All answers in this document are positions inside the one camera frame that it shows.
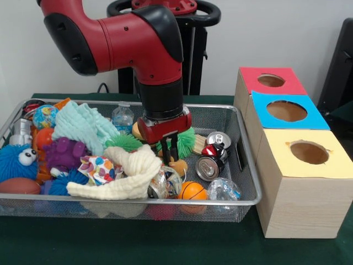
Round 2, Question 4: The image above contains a black panel on stand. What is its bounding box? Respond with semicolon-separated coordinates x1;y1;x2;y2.
317;18;353;116

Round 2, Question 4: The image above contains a purple spiky monster toy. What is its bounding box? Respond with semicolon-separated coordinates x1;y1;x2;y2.
42;137;90;173

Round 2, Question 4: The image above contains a silver mesh bin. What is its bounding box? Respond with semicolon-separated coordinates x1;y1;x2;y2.
0;98;263;224

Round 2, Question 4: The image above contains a brown toy football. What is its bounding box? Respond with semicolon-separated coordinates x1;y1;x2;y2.
0;178;41;195

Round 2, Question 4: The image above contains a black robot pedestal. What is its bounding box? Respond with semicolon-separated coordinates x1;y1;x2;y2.
106;0;221;96

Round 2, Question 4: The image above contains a dark green tablecloth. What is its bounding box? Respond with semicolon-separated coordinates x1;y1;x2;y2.
0;93;353;265
329;100;353;119

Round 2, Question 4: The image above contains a mint waffle cloth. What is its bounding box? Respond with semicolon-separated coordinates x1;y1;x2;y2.
51;100;121;157

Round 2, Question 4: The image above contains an orange toy basketball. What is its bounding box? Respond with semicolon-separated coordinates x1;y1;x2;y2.
176;181;207;201

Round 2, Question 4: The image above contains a cream waffle cloth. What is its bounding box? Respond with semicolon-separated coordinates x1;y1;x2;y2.
66;145;163;202

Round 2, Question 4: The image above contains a small brown animal plush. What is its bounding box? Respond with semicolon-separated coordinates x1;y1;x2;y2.
168;159;189;178

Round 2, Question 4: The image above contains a green spiky monster toy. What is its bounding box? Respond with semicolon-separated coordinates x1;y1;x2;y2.
156;126;196;160

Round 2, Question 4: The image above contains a silver drink can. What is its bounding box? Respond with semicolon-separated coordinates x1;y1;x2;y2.
195;156;224;182

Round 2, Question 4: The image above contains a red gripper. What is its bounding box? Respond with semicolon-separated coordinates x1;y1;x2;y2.
137;112;193;166

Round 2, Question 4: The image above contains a wooden box with three holes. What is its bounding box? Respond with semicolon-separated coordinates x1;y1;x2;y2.
233;66;353;239

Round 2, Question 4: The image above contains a green spiky ball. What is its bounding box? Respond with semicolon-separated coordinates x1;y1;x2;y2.
105;134;143;152

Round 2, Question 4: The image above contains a blue spiky ball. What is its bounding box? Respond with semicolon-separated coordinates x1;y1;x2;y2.
0;144;39;183

